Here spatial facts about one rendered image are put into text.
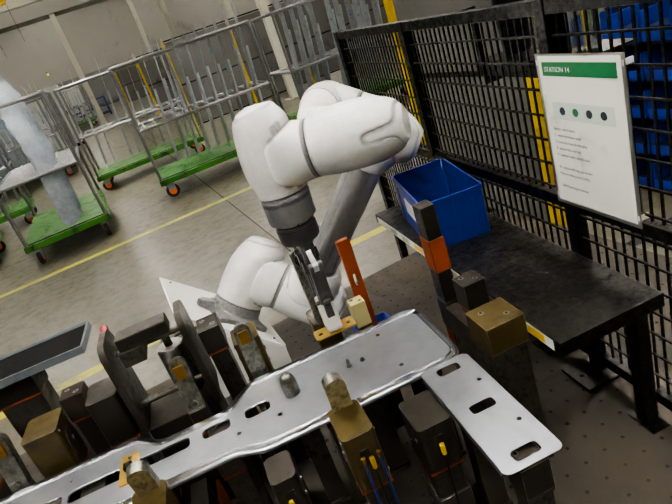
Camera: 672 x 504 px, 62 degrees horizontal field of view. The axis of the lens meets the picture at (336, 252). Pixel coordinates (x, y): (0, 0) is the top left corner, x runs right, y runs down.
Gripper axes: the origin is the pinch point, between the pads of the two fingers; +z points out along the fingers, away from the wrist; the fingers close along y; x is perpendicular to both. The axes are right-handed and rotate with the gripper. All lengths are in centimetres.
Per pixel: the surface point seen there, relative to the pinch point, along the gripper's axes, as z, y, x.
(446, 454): 22.4, -23.8, -7.9
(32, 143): -11, 621, 177
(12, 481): 12, 11, 71
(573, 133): -17, -7, -54
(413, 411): 15.2, -18.4, -5.9
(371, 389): 13.3, -10.3, -1.3
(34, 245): 91, 585, 221
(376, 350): 13.3, 0.7, -6.7
